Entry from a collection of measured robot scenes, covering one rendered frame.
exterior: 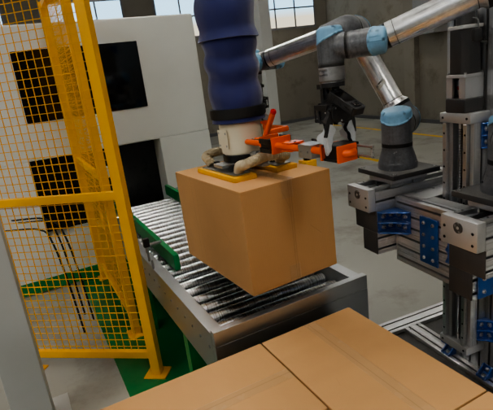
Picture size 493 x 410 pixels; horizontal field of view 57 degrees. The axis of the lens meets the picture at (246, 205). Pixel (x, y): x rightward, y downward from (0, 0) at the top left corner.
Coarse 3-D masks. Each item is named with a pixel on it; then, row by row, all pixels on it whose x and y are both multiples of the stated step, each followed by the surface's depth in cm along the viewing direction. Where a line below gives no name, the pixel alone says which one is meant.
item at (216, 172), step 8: (200, 168) 197; (208, 168) 192; (216, 168) 190; (232, 168) 179; (216, 176) 183; (224, 176) 177; (232, 176) 174; (240, 176) 173; (248, 176) 173; (256, 176) 175
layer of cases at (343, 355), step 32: (320, 320) 173; (352, 320) 170; (256, 352) 158; (288, 352) 156; (320, 352) 153; (352, 352) 151; (384, 352) 149; (416, 352) 147; (192, 384) 146; (224, 384) 144; (256, 384) 142; (288, 384) 140; (320, 384) 138; (352, 384) 137; (384, 384) 135; (416, 384) 133; (448, 384) 132
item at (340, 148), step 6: (336, 144) 135; (342, 144) 134; (348, 144) 133; (354, 144) 134; (324, 150) 138; (336, 150) 132; (342, 150) 132; (324, 156) 139; (330, 156) 136; (336, 156) 134; (354, 156) 135; (336, 162) 134; (342, 162) 133
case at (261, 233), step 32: (192, 192) 195; (224, 192) 167; (256, 192) 160; (288, 192) 167; (320, 192) 175; (192, 224) 205; (224, 224) 174; (256, 224) 162; (288, 224) 170; (320, 224) 177; (224, 256) 182; (256, 256) 165; (288, 256) 172; (320, 256) 180; (256, 288) 168
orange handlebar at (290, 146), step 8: (264, 128) 217; (272, 128) 212; (280, 128) 200; (288, 128) 204; (248, 144) 178; (256, 144) 172; (280, 144) 159; (288, 144) 154; (296, 144) 157; (312, 152) 144; (344, 152) 132; (352, 152) 132
